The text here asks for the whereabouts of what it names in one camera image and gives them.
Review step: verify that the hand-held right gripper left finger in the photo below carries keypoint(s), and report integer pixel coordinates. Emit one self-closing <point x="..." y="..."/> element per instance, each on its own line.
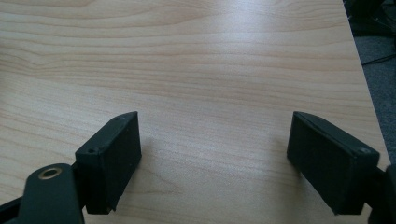
<point x="107" y="161"/>

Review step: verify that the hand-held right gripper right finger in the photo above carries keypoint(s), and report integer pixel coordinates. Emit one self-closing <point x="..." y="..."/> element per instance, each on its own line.
<point x="330" y="161"/>

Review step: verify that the dark equipment base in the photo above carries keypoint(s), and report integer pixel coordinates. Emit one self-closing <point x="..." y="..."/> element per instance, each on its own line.
<point x="370" y="17"/>

